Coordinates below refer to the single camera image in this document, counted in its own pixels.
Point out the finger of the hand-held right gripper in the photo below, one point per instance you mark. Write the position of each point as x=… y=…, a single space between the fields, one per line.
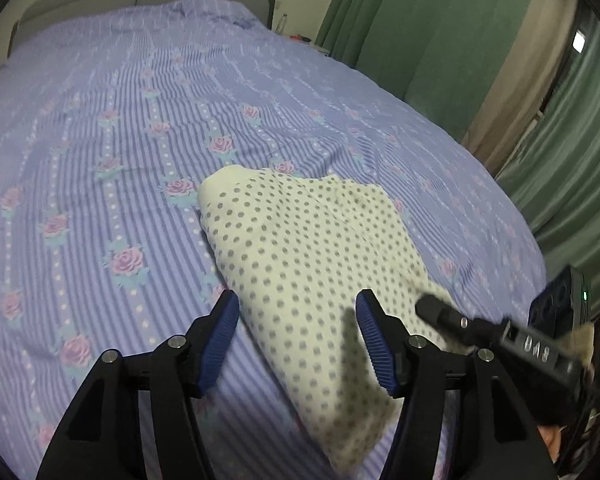
x=455 y=320

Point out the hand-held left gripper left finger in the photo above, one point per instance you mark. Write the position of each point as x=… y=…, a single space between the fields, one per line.
x=217 y=345

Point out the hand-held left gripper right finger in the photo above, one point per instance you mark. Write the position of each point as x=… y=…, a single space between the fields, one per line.
x=377 y=345

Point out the cream polka dot shirt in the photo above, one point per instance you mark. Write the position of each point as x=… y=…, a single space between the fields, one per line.
x=305 y=260

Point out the person's right hand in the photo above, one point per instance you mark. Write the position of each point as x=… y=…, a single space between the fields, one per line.
x=552 y=442

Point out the beige cloth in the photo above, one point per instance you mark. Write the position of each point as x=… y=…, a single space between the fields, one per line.
x=582 y=342

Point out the black device with green light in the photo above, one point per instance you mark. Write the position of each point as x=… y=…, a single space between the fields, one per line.
x=555 y=305

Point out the purple floral striped bedspread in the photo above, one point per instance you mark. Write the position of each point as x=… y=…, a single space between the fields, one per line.
x=130 y=135

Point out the beige curtain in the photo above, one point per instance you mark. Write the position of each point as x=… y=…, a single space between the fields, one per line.
x=525 y=85

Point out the white nightstand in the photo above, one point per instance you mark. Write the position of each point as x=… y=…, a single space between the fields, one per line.
x=321 y=50

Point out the small red item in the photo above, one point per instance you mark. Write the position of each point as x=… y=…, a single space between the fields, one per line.
x=300 y=38

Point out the clear plastic bottle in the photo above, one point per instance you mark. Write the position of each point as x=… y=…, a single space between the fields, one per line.
x=281 y=22

